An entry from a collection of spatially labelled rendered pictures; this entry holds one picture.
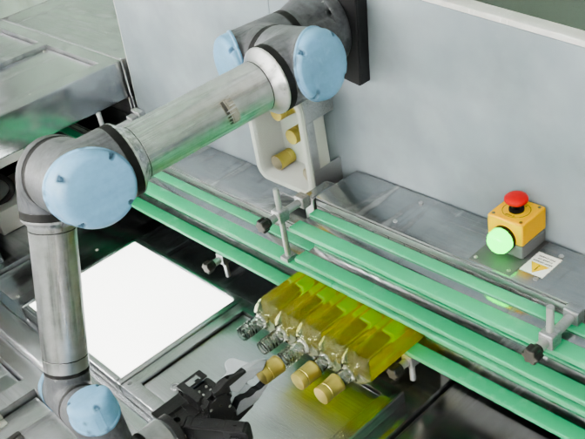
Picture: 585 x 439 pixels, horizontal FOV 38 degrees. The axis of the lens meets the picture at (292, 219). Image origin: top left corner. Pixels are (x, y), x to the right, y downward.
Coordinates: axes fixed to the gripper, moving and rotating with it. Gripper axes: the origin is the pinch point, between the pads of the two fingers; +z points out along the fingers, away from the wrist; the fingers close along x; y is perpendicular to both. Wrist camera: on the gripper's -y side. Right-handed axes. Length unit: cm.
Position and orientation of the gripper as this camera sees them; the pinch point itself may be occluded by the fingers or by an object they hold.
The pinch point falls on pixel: (265, 374)
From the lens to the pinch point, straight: 155.9
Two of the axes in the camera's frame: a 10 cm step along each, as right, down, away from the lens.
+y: -6.8, -3.2, 6.5
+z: 7.2, -4.7, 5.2
